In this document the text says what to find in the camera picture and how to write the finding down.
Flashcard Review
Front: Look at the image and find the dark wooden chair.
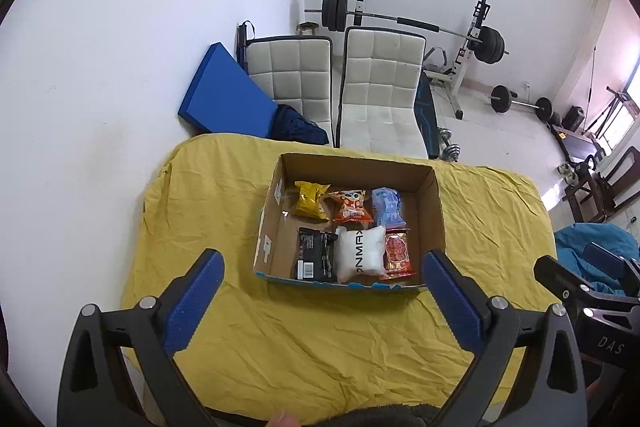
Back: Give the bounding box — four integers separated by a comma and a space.
563, 146, 639, 223

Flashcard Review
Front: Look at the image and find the red snack packet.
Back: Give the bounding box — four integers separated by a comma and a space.
380, 230, 414, 281

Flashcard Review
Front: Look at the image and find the blue foam mat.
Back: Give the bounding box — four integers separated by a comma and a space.
178, 42, 278, 138

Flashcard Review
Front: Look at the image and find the orange snack packet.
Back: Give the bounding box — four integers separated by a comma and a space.
324, 188, 373, 225

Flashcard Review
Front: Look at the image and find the right white padded chair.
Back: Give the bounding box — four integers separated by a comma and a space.
336, 26, 427, 159

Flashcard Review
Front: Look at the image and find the white barbell rack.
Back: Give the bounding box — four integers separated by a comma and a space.
348, 0, 490, 120

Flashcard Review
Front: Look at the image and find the left white padded chair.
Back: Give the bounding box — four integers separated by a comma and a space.
246, 36, 334, 146

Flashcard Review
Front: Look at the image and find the black snack packet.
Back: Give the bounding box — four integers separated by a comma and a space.
294, 228, 337, 283

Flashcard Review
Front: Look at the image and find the barbell on floor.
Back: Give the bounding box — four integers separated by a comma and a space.
489, 84, 553, 122

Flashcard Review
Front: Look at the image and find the teal blue blanket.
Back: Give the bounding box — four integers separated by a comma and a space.
553, 222, 640, 298

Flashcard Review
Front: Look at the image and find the dumbbell on floor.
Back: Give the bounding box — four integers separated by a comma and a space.
438, 128, 461, 162

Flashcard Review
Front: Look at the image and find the light blue tissue packet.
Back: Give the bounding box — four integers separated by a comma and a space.
371, 187, 407, 230

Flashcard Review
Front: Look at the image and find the barbell on rack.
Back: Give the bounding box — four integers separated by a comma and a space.
305, 0, 509, 65

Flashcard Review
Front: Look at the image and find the open cardboard box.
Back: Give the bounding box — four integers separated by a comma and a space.
253, 153, 446, 291

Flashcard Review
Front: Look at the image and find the black treadmill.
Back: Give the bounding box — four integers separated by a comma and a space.
548, 124, 605, 165

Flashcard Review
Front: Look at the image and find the white pillow packet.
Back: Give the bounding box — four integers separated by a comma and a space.
334, 225, 386, 284

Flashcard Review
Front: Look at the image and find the yellow snack packet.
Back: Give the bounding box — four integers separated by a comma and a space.
293, 181, 330, 221

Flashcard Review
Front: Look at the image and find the white padded chair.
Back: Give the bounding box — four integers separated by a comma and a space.
336, 26, 427, 159
246, 36, 334, 146

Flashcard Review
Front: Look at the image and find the dark blue cloth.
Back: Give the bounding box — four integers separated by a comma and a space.
268, 104, 330, 145

